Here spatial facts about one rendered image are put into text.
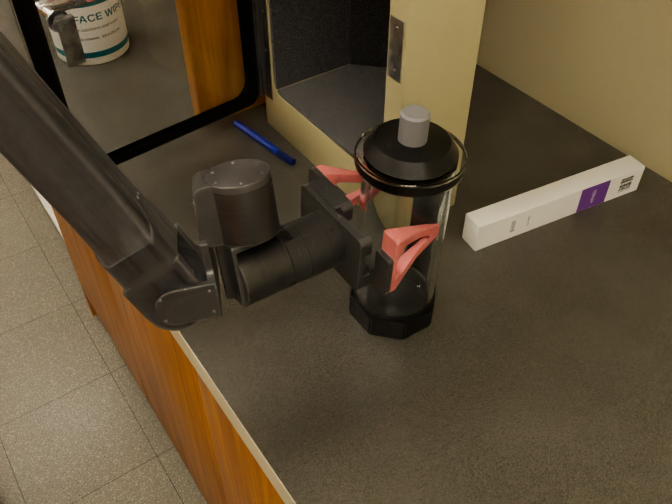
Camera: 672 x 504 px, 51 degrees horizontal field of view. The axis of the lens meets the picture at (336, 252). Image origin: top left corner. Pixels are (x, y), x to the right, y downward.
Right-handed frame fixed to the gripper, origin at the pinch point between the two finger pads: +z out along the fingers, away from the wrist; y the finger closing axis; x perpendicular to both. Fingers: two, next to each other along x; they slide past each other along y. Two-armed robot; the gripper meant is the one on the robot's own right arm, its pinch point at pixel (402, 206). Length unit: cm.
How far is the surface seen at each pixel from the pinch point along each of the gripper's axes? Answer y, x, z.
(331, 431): -9.9, 16.3, -14.7
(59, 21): 36.2, -9.7, -21.1
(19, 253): 146, 113, -27
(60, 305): 117, 113, -23
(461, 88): 10.3, -3.5, 16.4
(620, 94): 10, 8, 51
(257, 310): 8.5, 16.5, -12.9
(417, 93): 10.3, -4.9, 9.5
